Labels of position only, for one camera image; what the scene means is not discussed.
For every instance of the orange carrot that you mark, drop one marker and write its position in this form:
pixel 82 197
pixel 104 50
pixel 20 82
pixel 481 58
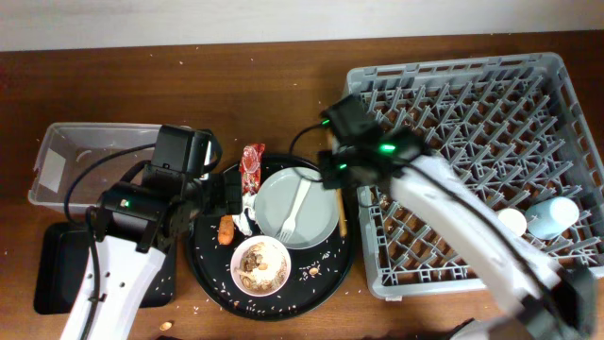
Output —
pixel 226 230

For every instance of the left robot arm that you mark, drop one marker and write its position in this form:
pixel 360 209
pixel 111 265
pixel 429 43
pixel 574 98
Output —
pixel 135 222

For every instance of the grey plastic dishwasher rack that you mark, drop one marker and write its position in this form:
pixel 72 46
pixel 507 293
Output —
pixel 512 129

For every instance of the peanut on table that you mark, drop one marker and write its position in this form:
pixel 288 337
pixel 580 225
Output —
pixel 166 326

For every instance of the black rectangular tray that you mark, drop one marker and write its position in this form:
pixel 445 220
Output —
pixel 62 266

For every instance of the light blue plastic cup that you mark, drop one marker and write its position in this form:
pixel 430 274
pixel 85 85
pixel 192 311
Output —
pixel 548 219

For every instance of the white plastic fork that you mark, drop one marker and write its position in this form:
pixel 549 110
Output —
pixel 289 224

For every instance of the pink bowl with food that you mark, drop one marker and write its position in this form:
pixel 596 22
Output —
pixel 260 266

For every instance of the wooden chopstick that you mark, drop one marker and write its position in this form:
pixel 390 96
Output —
pixel 341 212

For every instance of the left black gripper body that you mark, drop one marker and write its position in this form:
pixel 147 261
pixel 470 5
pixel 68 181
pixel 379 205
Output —
pixel 216 195

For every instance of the grey round plate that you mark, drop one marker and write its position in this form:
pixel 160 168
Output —
pixel 317 216

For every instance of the clear plastic bin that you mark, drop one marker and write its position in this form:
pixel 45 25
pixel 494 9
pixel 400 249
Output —
pixel 68 149

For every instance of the white paper cup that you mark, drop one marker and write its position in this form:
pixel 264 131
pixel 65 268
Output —
pixel 514 220

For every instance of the crumpled white tissue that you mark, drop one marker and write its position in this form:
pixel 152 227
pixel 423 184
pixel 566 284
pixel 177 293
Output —
pixel 245 220

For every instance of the red snack wrapper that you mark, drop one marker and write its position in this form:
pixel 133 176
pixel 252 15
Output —
pixel 250 168

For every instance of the round black serving tray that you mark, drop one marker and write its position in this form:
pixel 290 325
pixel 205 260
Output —
pixel 316 272

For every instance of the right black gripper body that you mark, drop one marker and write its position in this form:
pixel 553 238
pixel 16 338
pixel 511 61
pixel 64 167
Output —
pixel 336 173

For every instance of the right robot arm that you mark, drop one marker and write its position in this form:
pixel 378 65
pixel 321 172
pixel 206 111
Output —
pixel 539 299

